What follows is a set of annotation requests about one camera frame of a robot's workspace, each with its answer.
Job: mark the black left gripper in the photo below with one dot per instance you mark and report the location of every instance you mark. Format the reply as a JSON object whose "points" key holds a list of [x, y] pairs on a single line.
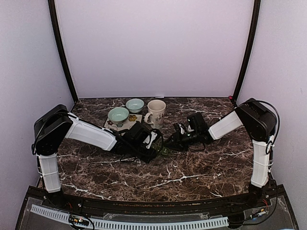
{"points": [[151, 154]]}

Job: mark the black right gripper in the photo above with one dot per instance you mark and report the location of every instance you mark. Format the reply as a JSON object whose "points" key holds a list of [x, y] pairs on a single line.
{"points": [[177, 141]]}

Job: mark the green weekly pill organizer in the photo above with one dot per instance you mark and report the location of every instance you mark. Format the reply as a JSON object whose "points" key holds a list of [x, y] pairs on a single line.
{"points": [[160, 149]]}

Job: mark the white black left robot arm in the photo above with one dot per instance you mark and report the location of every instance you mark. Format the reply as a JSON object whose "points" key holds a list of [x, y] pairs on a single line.
{"points": [[59, 124]]}

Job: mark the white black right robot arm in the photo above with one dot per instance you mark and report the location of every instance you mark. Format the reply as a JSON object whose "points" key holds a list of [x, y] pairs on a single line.
{"points": [[262, 126]]}

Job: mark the beige printed ceramic mug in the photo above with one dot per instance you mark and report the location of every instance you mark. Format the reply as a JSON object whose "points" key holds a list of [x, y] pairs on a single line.
{"points": [[156, 114]]}

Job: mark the celadon ceramic bowl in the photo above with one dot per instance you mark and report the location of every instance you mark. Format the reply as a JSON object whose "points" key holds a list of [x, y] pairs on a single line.
{"points": [[135, 105], [118, 116]]}

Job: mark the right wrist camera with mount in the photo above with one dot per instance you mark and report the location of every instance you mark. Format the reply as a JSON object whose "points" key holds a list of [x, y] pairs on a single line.
{"points": [[180, 128]]}

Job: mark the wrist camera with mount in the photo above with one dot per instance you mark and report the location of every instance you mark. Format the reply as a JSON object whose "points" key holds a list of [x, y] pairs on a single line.
{"points": [[154, 136], [180, 128]]}

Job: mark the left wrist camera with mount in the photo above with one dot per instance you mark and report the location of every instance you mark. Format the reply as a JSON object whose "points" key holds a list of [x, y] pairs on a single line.
{"points": [[154, 136]]}

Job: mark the white slotted cable duct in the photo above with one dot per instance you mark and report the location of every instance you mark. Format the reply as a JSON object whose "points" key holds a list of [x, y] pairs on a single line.
{"points": [[131, 222]]}

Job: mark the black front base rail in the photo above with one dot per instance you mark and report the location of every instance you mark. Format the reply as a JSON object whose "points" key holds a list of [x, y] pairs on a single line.
{"points": [[232, 205]]}

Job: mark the black right frame post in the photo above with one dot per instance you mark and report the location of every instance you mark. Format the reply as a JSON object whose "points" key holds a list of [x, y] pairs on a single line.
{"points": [[248, 50]]}

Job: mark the black frame post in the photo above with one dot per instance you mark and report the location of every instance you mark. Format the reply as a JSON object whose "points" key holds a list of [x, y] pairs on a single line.
{"points": [[60, 48], [248, 50]]}

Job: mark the black left frame post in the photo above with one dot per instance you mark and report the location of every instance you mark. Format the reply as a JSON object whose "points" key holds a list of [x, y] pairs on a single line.
{"points": [[60, 48]]}

